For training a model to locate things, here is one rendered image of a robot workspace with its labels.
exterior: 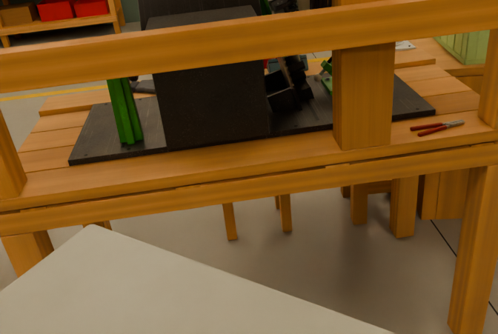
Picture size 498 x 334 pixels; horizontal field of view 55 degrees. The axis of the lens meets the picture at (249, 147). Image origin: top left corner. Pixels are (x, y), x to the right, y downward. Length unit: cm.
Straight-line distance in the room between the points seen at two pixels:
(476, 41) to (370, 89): 101
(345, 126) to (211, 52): 42
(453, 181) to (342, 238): 59
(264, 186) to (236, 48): 42
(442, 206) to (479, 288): 75
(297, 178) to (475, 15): 60
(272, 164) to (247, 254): 109
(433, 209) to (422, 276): 42
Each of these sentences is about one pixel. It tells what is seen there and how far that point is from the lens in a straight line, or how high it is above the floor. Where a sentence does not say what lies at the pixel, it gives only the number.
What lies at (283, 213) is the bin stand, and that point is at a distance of 237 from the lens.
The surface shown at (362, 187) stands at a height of 22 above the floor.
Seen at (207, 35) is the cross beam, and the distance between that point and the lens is 110.
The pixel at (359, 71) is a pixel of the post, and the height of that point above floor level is 111.
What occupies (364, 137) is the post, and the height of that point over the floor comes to 91.
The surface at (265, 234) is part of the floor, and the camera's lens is 244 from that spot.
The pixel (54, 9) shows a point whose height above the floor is 40.
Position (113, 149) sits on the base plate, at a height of 90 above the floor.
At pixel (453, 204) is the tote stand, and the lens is 254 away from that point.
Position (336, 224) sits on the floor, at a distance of 248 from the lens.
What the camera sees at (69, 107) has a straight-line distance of 187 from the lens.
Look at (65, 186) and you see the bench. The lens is 138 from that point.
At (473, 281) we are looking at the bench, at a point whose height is 30.
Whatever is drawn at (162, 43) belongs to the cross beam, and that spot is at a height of 125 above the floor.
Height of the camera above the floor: 154
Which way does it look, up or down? 29 degrees down
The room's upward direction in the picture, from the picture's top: 6 degrees counter-clockwise
